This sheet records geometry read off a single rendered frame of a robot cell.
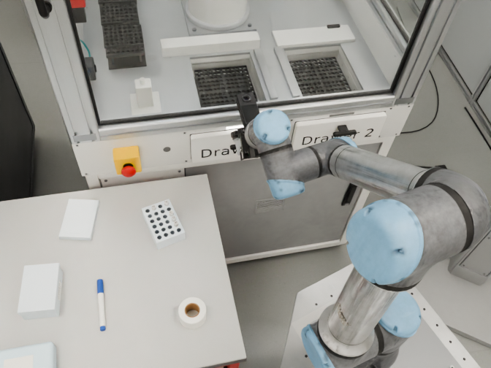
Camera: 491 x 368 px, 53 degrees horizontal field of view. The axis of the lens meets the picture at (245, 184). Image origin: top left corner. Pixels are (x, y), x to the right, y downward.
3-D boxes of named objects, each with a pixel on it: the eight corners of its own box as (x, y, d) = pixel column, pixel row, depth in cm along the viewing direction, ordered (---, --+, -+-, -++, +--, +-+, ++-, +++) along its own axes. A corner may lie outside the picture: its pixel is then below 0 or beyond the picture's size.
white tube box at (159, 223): (185, 239, 140) (185, 232, 136) (157, 250, 137) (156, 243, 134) (169, 206, 146) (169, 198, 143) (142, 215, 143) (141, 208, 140)
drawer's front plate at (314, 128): (377, 139, 159) (387, 115, 150) (291, 150, 154) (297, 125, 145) (375, 135, 160) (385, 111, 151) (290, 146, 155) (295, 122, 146)
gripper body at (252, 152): (239, 161, 129) (247, 157, 117) (234, 128, 129) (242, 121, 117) (267, 157, 130) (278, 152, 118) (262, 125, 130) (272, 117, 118)
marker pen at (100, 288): (107, 331, 123) (105, 328, 121) (100, 331, 122) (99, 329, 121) (103, 280, 131) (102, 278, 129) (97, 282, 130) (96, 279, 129)
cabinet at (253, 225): (348, 251, 228) (403, 135, 163) (121, 290, 210) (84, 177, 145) (293, 106, 282) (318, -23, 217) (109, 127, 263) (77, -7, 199)
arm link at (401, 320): (414, 342, 115) (438, 319, 104) (367, 365, 111) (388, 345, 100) (385, 297, 121) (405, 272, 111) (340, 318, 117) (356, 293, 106)
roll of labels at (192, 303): (200, 299, 129) (200, 293, 126) (210, 323, 126) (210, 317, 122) (174, 309, 127) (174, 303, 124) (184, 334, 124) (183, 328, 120)
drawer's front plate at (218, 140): (284, 151, 154) (288, 127, 145) (191, 163, 149) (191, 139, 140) (283, 147, 155) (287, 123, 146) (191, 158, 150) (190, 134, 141)
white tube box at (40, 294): (59, 317, 124) (54, 309, 120) (23, 320, 123) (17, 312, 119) (63, 271, 131) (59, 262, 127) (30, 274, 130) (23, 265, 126)
